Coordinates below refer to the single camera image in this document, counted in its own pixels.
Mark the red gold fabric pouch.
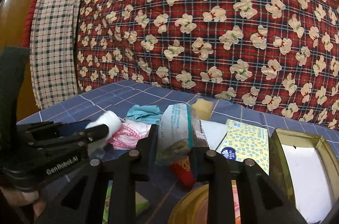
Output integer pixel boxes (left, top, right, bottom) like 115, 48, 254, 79
169, 158, 195, 191

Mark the person's left hand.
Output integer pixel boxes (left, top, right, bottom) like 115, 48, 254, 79
1, 187, 47, 220

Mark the green checked cream cloth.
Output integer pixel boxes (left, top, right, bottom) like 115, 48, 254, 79
30, 0, 81, 109

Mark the red plaid bear quilt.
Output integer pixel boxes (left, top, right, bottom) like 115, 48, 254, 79
76, 0, 338, 130

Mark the yellow sponge block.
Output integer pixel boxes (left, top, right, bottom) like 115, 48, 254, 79
192, 98, 214, 121

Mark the gold rectangular tin box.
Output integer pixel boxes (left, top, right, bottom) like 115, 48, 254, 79
269, 129, 338, 223

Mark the gold round tin lid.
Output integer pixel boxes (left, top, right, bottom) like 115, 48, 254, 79
167, 182, 239, 224

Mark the wooden door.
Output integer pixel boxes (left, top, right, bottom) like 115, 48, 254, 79
1, 0, 39, 121

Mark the white cloth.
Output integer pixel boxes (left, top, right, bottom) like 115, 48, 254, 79
85, 111, 122, 155

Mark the yellow patterned tissue pack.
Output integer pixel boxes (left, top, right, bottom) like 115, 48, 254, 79
215, 119, 270, 175

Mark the teal blue small cloth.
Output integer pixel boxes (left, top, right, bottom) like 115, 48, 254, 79
126, 105, 163, 125

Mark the cotton swab plastic pack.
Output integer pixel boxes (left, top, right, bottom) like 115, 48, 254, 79
156, 104, 208, 166

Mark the pink white small towel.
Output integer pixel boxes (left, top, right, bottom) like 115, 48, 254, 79
109, 120, 152, 150

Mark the blue plaid bed sheet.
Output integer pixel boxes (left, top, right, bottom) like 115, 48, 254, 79
20, 80, 338, 223

